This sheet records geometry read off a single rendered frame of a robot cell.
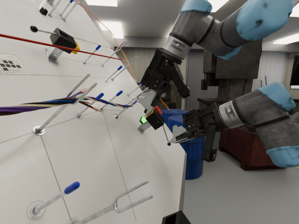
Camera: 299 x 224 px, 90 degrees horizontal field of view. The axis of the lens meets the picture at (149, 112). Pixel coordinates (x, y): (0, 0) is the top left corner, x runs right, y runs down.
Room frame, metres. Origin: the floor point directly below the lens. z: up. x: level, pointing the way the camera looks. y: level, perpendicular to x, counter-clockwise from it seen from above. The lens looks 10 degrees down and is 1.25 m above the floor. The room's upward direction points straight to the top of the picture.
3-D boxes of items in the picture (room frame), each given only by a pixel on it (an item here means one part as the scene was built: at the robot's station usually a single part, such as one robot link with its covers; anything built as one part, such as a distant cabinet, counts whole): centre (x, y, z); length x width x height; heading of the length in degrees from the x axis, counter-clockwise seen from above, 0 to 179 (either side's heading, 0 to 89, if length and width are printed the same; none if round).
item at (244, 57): (3.85, -1.79, 1.33); 1.39 x 1.24 x 2.66; 95
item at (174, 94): (5.77, -0.62, 1.16); 1.21 x 1.04 x 2.31; 97
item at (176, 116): (2.33, -0.48, 0.40); 1.08 x 0.66 x 0.80; 174
